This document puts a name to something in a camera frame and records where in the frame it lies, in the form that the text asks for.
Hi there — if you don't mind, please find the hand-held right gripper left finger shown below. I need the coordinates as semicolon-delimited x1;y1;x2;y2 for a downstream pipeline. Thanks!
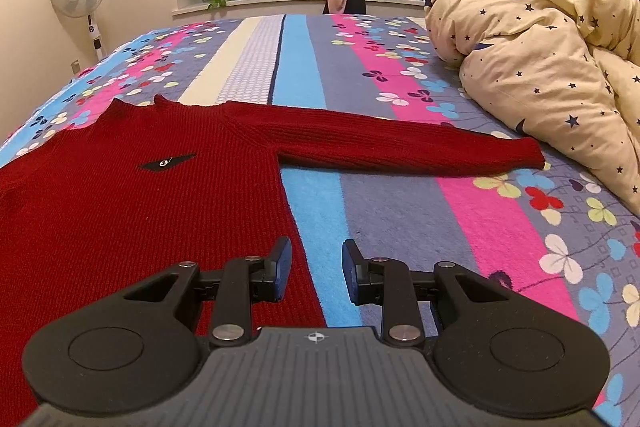
120;236;294;350

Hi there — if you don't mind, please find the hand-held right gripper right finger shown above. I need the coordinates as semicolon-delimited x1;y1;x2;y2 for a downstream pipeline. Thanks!
341;239;514;348

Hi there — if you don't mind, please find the red knitted sweater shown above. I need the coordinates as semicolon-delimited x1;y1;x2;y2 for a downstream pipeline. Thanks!
0;94;546;423

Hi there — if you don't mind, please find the striped floral bedsheet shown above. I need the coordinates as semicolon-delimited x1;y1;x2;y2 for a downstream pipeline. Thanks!
0;13;640;427

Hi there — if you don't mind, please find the window sill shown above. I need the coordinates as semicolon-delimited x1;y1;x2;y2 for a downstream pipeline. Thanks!
171;0;431;20

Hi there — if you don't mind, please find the black and pink garment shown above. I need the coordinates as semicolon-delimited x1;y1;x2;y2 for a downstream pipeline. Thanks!
322;0;369;16

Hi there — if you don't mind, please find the cream star-print duvet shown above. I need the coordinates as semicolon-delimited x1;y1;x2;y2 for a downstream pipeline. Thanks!
424;0;640;221

